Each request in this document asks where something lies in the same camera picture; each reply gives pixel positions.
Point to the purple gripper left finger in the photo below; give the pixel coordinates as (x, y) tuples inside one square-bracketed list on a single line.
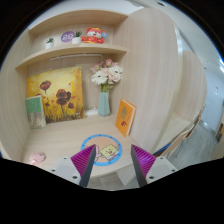
[(84, 161)]

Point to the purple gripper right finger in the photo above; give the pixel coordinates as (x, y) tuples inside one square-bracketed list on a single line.
[(142, 161)]

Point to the pink computer mouse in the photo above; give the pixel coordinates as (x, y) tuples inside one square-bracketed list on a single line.
[(37, 158)]

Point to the round cartoon mouse pad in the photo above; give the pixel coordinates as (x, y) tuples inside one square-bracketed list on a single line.
[(108, 149)]

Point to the white power adapter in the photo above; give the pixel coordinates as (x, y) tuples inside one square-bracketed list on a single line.
[(92, 110)]

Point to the orange book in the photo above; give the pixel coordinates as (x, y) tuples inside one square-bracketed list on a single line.
[(125, 117)]

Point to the teal flower vase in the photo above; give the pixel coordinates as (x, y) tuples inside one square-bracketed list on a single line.
[(103, 107)]

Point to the green top box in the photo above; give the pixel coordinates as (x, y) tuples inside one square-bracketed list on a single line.
[(35, 112)]

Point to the poppy flower painting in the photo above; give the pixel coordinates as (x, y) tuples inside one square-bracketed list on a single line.
[(61, 91)]

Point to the pink white flower bouquet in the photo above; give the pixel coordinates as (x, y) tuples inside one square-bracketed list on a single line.
[(106, 74)]

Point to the under-shelf light bar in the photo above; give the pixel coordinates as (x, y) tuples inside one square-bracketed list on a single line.
[(75, 56)]

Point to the small potted plant right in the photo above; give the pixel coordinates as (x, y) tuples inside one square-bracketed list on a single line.
[(77, 37)]

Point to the small potted plant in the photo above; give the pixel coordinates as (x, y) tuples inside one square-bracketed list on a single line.
[(49, 43), (77, 37)]

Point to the small potted plant left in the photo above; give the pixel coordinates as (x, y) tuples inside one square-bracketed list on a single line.
[(49, 43)]

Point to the purple round sign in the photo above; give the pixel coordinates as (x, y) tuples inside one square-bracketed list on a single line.
[(67, 36)]

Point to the red plush toy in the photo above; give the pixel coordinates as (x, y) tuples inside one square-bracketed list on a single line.
[(94, 35)]

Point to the wooden wall shelf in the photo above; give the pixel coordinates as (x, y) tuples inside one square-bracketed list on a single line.
[(79, 20)]

